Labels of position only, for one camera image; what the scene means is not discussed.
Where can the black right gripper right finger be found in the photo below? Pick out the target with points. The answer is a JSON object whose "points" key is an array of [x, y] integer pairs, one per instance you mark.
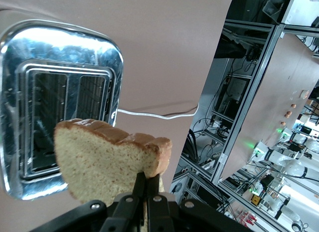
{"points": [[162, 212]]}

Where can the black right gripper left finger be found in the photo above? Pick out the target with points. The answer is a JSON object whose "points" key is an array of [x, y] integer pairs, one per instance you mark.
{"points": [[124, 212]]}

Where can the slice of brown bread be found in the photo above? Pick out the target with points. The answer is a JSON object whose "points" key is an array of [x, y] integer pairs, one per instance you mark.
{"points": [[99, 157]]}

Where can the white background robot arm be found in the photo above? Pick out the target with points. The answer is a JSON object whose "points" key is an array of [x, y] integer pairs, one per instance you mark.
{"points": [[291, 164], [284, 209]]}

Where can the cream and chrome toaster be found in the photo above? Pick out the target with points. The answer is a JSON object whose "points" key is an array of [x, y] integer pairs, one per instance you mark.
{"points": [[62, 55]]}

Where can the small yellow box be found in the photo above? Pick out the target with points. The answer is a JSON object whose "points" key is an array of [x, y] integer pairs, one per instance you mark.
{"points": [[255, 199]]}

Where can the small brown round object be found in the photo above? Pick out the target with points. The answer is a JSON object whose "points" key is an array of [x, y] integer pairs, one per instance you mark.
{"points": [[282, 122], [289, 114], [294, 105]]}

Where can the black fabric cover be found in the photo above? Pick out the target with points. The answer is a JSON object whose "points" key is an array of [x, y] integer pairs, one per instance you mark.
{"points": [[229, 48]]}

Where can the white panel box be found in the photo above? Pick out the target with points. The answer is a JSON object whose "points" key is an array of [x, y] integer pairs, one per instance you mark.
{"points": [[301, 7]]}

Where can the aluminium extrusion frame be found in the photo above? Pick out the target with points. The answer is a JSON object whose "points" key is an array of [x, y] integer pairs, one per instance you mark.
{"points": [[249, 92]]}

